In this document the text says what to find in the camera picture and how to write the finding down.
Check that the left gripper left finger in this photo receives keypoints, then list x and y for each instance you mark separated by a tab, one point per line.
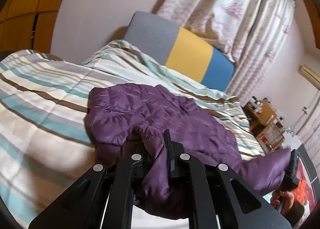
118	188

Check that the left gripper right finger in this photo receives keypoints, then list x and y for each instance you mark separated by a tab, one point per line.
188	175

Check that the purple quilted down jacket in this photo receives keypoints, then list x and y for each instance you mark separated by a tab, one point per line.
126	115

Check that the right hand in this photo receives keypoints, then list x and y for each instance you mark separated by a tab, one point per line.
290	207

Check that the red pink blanket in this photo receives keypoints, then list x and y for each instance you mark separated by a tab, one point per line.
304	192

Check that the wooden rattan chair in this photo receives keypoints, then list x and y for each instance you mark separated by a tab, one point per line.
270	138

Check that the wooden desk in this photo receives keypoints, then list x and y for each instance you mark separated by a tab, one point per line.
260	114

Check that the striped bed duvet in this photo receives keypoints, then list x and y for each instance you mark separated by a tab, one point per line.
44	100

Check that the grey yellow blue headboard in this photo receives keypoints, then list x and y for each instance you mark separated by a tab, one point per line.
179	49

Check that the patterned white pink curtain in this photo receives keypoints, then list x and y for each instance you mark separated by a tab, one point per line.
250	33

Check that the wooden wardrobe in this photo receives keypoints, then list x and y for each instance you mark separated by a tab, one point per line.
28	24

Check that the wall air conditioner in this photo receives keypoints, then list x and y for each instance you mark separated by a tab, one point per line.
310	75

